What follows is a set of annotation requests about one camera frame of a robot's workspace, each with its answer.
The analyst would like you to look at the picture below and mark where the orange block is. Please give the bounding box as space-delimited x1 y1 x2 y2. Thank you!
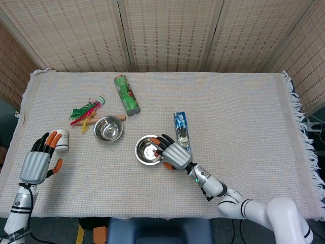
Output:
92 226 108 244

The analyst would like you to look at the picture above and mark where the blue cookie package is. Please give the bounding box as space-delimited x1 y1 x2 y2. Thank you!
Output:
173 111 193 156

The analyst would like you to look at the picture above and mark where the wooden rolling stick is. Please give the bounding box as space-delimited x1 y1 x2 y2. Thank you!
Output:
73 114 126 127

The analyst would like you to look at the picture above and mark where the beige woven tablecloth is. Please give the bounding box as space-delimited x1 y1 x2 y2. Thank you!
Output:
0 69 325 222

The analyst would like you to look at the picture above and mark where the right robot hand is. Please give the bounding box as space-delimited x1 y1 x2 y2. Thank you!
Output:
149 134 193 171

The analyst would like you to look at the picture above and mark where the white paper cup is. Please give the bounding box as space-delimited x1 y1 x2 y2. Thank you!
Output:
52 129 70 153

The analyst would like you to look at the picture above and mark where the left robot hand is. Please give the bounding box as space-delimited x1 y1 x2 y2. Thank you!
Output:
19 132 63 185

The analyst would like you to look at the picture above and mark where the green chips can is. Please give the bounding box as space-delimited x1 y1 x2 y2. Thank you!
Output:
113 75 141 117

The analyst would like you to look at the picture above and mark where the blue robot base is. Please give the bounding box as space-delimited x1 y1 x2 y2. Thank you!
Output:
106 217 215 244

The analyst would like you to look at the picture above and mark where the woven bamboo screen panel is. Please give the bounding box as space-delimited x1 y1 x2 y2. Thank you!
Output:
0 0 135 73
0 22 46 110
266 0 325 115
205 0 320 73
118 0 224 73

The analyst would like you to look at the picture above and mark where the colourful feather shuttlecock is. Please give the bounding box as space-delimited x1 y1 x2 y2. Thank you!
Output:
70 96 106 134

